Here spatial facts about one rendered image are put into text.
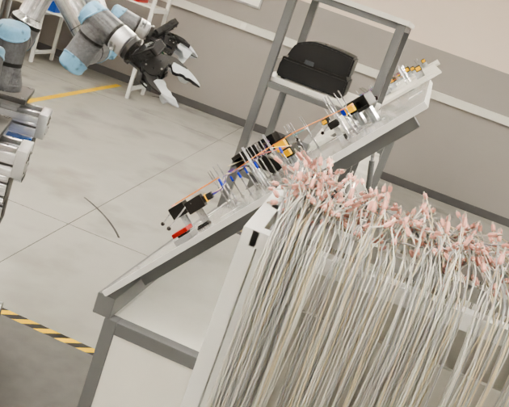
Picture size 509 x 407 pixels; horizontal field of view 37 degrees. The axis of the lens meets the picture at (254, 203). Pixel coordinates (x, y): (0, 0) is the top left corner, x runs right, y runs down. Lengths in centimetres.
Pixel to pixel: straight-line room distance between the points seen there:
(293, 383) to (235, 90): 872
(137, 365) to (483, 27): 798
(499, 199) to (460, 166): 64
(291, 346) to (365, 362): 12
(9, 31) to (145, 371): 129
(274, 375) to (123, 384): 102
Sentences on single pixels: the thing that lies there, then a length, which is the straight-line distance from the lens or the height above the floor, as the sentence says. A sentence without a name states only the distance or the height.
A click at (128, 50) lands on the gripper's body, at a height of 153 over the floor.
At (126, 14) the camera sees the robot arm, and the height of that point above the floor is 153.
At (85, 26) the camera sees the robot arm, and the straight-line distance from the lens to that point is 208.
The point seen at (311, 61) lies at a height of 157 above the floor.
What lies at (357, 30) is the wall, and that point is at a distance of 965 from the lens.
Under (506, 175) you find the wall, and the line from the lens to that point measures 986.
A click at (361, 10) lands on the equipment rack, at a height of 183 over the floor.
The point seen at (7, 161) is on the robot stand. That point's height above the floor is 108.
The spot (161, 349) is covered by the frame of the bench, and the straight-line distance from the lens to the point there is 216.
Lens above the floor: 181
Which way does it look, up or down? 16 degrees down
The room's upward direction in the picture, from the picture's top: 20 degrees clockwise
